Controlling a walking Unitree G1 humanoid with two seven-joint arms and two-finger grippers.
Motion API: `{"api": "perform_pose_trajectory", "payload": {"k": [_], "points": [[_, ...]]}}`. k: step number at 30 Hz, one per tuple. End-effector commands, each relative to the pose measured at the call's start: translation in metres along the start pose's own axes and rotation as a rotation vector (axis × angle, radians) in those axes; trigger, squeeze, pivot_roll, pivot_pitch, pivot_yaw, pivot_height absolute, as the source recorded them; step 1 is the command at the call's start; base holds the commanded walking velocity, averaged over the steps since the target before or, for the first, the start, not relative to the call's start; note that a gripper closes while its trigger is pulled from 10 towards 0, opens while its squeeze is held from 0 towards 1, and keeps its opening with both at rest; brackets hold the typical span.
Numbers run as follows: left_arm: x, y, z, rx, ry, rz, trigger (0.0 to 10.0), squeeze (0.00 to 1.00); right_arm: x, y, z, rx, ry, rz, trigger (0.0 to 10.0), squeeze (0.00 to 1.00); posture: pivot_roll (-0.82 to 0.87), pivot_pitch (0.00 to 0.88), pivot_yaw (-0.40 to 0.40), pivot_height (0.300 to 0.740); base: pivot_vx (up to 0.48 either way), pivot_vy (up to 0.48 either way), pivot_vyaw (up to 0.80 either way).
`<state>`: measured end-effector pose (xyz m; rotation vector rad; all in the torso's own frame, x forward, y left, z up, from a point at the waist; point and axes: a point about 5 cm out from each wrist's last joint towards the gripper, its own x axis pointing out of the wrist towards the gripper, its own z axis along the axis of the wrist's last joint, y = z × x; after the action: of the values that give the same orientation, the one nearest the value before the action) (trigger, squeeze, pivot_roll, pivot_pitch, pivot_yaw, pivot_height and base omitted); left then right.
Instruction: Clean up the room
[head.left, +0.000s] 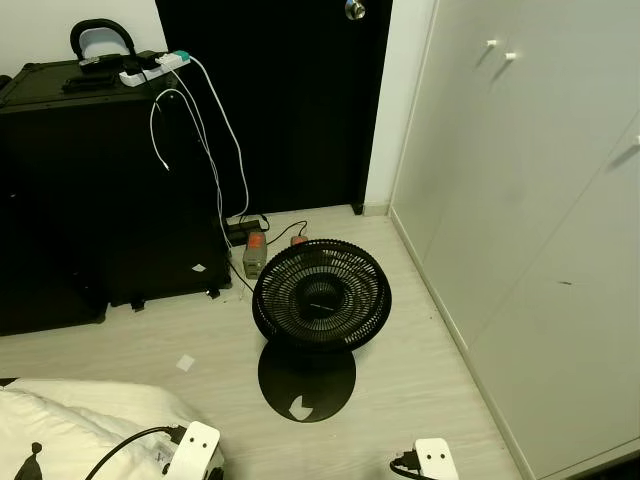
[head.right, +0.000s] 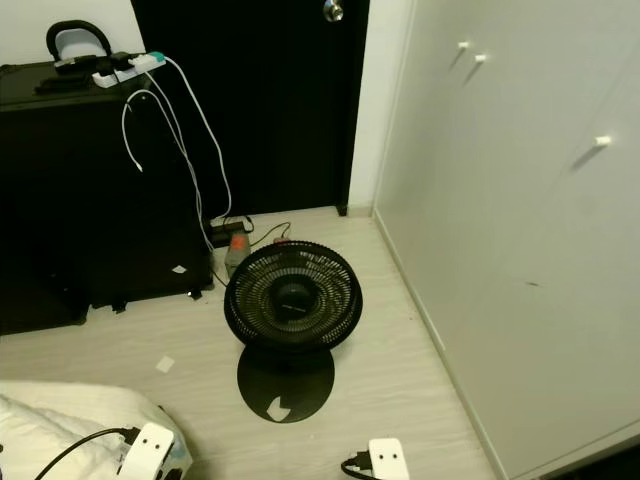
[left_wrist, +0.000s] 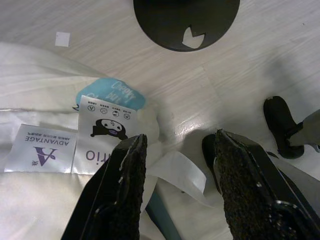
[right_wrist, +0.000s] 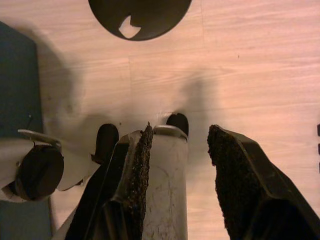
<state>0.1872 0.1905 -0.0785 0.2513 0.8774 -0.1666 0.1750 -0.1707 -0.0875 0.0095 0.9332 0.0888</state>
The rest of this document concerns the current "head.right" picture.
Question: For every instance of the cream cartoon print blanket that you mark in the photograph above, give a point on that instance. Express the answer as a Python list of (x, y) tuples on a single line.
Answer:
[(60, 430)]

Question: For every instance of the black cabinet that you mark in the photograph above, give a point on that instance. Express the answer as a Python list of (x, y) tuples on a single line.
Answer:
[(90, 200)]

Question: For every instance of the black flat device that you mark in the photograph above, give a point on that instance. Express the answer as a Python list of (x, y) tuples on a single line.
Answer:
[(65, 85)]

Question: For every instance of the small white sticker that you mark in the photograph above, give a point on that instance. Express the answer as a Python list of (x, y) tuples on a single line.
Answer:
[(180, 269)]

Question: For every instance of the white paper scrap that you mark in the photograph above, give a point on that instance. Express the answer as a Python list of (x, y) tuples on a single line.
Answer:
[(165, 364)]

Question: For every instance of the white power strip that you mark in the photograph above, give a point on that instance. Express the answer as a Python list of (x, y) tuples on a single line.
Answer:
[(125, 72)]

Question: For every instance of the black plug charger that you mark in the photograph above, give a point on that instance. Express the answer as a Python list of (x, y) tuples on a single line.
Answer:
[(122, 60)]

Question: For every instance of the black power adapter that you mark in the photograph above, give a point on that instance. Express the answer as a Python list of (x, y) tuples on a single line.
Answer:
[(222, 232)]

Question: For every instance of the plastic bottle orange label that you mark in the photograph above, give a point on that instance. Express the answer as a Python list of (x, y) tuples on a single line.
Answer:
[(237, 252)]

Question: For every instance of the teal plug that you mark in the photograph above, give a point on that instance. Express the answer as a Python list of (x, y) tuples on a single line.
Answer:
[(156, 58)]

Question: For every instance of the black door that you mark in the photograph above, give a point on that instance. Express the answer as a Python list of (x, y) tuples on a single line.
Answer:
[(260, 100)]

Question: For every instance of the black floor fan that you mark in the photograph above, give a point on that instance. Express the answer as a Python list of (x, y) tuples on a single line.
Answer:
[(292, 297)]

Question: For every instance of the silver door knob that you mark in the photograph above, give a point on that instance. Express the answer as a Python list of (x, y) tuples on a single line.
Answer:
[(332, 9)]

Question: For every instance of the white wardrobe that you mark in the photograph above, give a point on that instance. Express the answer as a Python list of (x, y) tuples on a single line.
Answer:
[(510, 250)]

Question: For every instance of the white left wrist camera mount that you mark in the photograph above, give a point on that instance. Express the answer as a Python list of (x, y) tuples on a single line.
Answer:
[(150, 450)]

